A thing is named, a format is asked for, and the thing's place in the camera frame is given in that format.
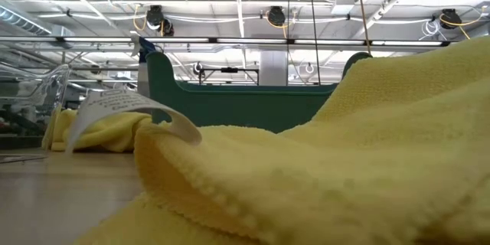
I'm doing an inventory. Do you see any long ceiling light strip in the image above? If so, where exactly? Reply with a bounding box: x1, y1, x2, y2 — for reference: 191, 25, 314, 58
0, 36, 449, 47

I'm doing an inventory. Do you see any white square pillar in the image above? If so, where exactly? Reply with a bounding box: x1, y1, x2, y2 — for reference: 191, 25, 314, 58
259, 49, 289, 86

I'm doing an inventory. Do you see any teal plastic basket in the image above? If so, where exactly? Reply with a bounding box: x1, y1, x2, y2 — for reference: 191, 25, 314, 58
145, 51, 373, 134

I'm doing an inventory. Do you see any gray spray bottle blue head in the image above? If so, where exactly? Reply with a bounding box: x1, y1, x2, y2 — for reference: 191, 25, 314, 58
129, 31, 158, 99

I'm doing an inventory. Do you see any black hanging cable with coil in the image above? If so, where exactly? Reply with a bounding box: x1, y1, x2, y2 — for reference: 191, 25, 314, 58
308, 0, 322, 85

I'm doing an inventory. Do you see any yellow hanging cable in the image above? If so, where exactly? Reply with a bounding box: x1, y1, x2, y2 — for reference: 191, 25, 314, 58
354, 0, 372, 55

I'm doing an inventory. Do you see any clear plastic container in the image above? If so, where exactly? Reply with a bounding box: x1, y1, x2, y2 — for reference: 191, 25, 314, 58
0, 64, 73, 137

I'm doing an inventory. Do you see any black background table frame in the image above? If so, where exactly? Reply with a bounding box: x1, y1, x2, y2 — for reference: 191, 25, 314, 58
198, 67, 260, 86

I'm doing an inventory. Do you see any thin black hanging cable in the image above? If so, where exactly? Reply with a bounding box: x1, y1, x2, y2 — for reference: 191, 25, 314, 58
286, 0, 291, 86

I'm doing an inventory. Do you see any yellow microfiber towel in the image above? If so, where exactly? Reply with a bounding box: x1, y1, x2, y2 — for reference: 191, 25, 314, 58
41, 107, 154, 153
64, 36, 490, 245

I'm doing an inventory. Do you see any black ceiling cord reel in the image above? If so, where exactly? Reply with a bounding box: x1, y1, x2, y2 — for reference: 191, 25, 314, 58
439, 8, 463, 30
145, 5, 175, 38
266, 5, 287, 28

